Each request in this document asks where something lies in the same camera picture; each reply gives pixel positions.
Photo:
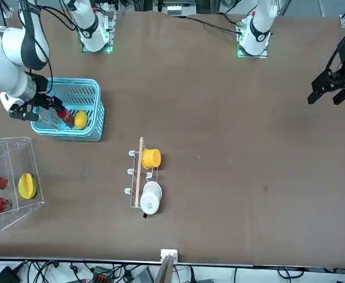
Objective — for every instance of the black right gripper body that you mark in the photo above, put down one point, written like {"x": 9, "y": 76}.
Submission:
{"x": 41, "y": 91}

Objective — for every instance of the yellow lemon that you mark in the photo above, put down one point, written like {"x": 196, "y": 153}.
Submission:
{"x": 80, "y": 119}

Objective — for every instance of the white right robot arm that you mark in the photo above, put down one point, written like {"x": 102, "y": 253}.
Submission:
{"x": 4, "y": 67}

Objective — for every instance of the blue plastic basket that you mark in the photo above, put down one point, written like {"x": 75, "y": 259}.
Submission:
{"x": 72, "y": 80}

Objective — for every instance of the clear acrylic rack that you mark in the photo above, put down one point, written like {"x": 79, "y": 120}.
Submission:
{"x": 25, "y": 147}

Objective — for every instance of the yellow starfruit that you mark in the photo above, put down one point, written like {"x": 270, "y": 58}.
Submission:
{"x": 26, "y": 185}

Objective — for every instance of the yellow plastic cup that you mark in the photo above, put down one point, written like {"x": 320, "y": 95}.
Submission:
{"x": 152, "y": 159}

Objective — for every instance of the white mug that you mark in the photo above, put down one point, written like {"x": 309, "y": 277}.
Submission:
{"x": 150, "y": 200}

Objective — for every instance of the large black power brick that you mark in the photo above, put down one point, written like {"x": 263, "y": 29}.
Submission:
{"x": 4, "y": 275}

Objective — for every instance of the orange and black device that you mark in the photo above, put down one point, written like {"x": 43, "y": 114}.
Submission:
{"x": 102, "y": 277}

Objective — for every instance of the white post foot bracket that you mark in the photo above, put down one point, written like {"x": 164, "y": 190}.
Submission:
{"x": 164, "y": 252}

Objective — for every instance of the aluminium frame post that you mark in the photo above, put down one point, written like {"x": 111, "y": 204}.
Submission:
{"x": 165, "y": 271}

